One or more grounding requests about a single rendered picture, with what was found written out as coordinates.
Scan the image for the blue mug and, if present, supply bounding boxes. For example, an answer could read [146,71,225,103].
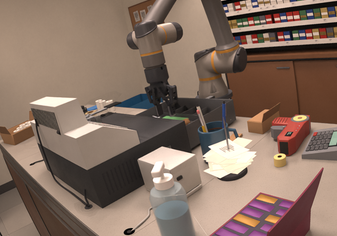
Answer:
[198,127,243,157]

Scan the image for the shelf unit with coloured packs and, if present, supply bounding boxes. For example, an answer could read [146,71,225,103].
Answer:
[218,0,337,49]

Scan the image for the red display tray coloured packs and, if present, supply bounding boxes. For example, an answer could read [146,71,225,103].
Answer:
[210,167,325,236]

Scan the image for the white pencil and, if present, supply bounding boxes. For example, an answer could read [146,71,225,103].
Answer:
[196,105,209,133]

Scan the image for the white and grey cash register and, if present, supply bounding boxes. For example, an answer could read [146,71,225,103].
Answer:
[29,96,193,209]

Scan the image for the white receipt printer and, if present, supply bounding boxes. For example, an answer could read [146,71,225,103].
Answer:
[137,146,203,195]

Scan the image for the blue tray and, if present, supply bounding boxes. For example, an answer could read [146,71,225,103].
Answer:
[115,93,156,111]

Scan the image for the grey calculator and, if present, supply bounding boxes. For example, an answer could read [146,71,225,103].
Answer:
[301,129,337,161]

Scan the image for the clear pump bottle blue liquid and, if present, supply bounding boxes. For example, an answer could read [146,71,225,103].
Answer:
[149,161,197,236]

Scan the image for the black cable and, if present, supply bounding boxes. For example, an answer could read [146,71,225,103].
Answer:
[29,123,93,210]

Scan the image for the green bank notes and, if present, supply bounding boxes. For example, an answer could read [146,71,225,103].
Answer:
[162,115,189,121]

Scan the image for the cork notice board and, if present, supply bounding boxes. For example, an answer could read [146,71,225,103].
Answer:
[128,0,159,30]

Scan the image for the red price gun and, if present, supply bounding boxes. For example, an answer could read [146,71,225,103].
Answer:
[270,114,311,157]

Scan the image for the dark grey till drawer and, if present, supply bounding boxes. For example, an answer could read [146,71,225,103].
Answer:
[139,97,237,150]

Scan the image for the receipt spike with paper slips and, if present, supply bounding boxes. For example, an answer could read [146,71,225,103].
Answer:
[202,116,257,182]

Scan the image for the brown wooden cupboard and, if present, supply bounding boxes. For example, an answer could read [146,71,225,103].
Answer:
[226,49,337,125]

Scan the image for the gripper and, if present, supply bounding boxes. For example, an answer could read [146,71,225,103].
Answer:
[143,64,178,117]

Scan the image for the yellow label roll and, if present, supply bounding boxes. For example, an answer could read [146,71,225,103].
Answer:
[273,153,287,168]

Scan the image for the small brown cardboard box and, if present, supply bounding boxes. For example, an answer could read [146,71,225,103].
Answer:
[247,103,281,134]

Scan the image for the open cardboard box with rolls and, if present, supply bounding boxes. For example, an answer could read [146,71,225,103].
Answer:
[0,120,35,145]

